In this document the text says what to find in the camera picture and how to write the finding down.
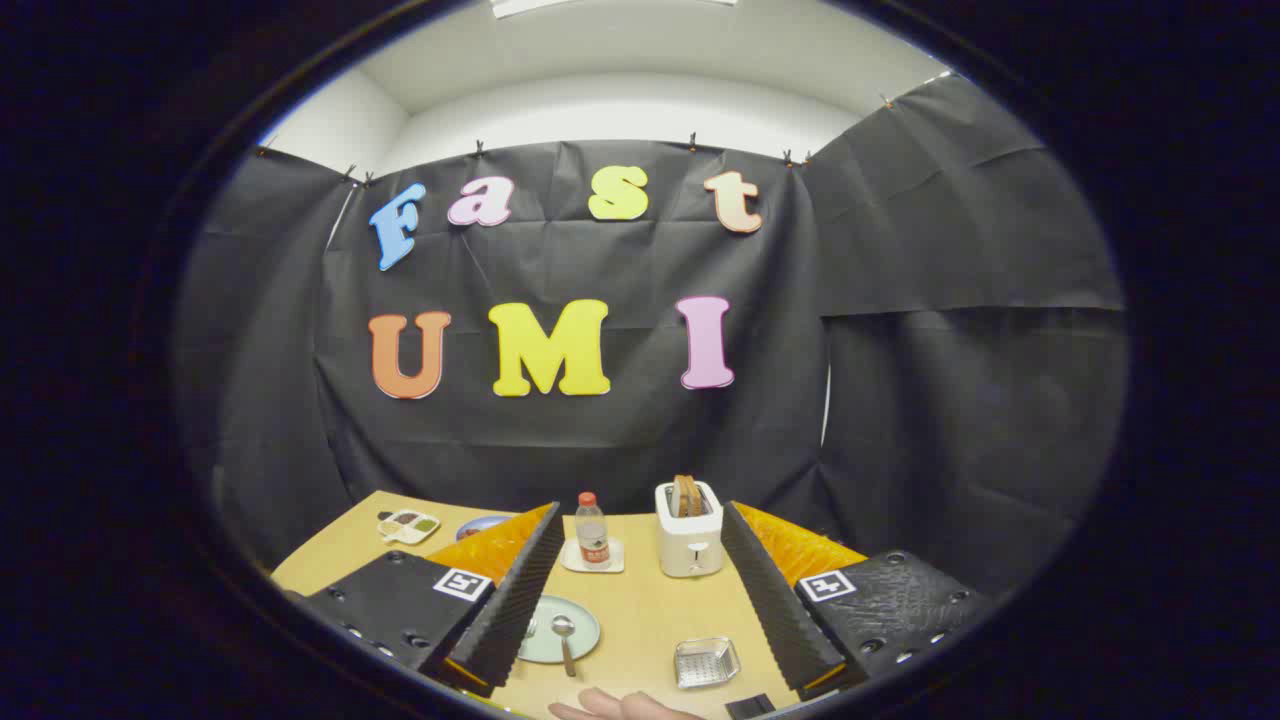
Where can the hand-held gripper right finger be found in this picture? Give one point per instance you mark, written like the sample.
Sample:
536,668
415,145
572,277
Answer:
775,610

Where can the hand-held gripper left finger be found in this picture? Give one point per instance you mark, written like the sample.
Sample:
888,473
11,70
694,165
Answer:
520,600

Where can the pale green plate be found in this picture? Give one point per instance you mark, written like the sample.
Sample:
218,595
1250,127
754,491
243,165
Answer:
586,640

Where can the blue plate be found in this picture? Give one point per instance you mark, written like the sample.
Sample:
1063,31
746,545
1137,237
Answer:
482,523

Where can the clear plastic cutlery container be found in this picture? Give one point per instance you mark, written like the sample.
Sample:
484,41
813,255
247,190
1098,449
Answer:
705,662

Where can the clear water bottle red cap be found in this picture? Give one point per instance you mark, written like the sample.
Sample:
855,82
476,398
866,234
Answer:
592,540

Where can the white square coaster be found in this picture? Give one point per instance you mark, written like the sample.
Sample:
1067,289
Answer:
616,562

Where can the white toaster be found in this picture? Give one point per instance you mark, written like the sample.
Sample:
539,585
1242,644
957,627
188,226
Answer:
690,545

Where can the white divided sauce dish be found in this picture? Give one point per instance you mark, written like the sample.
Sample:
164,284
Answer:
408,526

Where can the black backdrop cloth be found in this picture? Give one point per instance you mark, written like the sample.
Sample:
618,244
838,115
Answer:
600,450

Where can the ceiling light panel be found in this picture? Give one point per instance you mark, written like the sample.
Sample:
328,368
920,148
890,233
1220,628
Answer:
560,5

